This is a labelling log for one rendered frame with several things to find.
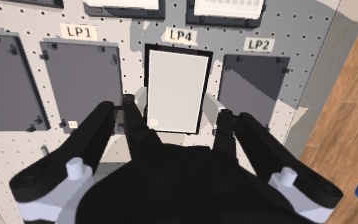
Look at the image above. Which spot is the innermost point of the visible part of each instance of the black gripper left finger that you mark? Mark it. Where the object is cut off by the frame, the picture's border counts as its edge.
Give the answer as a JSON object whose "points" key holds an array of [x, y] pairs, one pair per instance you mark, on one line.
{"points": [[50, 189]]}

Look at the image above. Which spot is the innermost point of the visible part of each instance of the black rectangular pad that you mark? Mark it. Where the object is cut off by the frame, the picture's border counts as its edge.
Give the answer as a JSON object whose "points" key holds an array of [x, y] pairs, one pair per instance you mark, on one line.
{"points": [[178, 50]]}

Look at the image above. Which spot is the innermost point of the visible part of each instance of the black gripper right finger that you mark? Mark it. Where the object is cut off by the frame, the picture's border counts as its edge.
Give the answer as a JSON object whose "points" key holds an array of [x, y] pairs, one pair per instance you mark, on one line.
{"points": [[311, 195]]}

